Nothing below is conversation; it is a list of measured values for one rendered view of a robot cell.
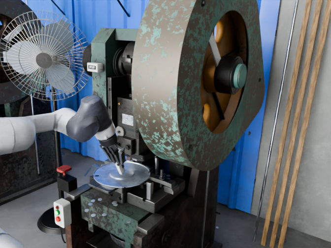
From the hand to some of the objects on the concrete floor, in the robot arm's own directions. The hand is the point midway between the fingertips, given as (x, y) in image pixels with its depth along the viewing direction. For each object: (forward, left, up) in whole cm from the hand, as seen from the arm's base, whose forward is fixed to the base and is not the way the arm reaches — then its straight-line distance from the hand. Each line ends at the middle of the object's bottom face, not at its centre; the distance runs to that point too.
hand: (120, 167), depth 134 cm
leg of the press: (+42, -5, -90) cm, 100 cm away
